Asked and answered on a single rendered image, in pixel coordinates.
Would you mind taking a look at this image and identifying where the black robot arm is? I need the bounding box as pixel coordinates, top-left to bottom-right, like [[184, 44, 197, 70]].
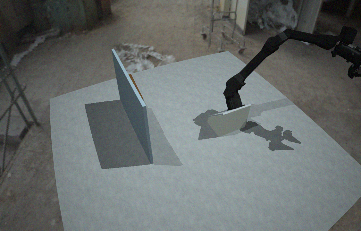
[[223, 26, 358, 110]]

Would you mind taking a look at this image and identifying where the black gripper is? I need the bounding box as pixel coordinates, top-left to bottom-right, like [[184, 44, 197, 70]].
[[345, 47, 361, 79]]

